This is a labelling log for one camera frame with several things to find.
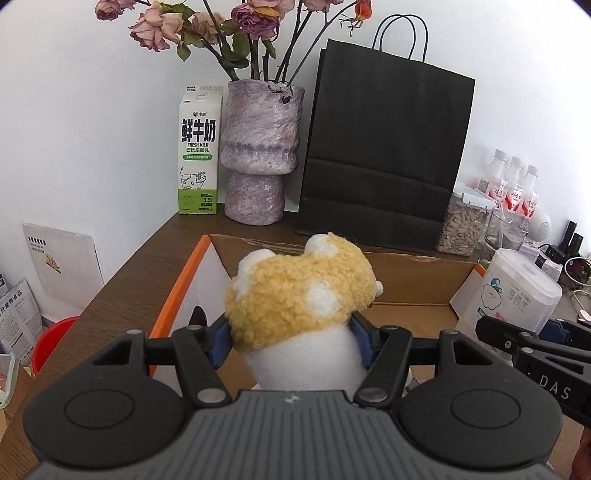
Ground clear drinking glass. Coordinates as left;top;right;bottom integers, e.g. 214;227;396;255
485;210;530;262

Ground clear jar of seeds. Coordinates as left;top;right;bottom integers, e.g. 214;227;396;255
434;188;495;257

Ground dried rose bouquet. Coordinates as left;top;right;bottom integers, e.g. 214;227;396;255
95;0;373;93

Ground clear plastic container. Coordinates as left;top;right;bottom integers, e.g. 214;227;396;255
0;353;20;409

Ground white round speaker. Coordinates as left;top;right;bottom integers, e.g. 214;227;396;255
526;210;553;246

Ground white and green milk carton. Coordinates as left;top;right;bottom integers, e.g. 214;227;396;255
178;85;225;215

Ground red plastic bucket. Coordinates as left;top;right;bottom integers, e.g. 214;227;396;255
31;316;82;377

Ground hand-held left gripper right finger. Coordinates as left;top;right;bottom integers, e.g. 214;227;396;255
351;313;502;409

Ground red and orange cardboard box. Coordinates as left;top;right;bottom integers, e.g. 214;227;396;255
148;233;490;398

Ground white cardboard envelope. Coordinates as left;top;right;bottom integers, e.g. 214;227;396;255
22;223;105;308

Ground white plastic canister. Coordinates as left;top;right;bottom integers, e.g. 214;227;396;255
450;248;563;336

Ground brown cardboard carton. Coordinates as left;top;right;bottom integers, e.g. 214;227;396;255
0;364;38;480

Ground blue and white printed packets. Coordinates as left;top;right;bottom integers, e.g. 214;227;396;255
0;279;45;365

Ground black paper bag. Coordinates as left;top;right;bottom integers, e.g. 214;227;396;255
295;14;476;256

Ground yellow and white plush toy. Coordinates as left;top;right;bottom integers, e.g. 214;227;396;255
225;232;384;393

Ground purple textured vase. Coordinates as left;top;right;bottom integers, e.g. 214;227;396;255
218;79;306;227

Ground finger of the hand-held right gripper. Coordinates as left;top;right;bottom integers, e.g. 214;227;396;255
543;318;591;345
475;314;548;366

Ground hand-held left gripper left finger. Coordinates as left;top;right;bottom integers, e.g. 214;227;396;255
91;315;234;409

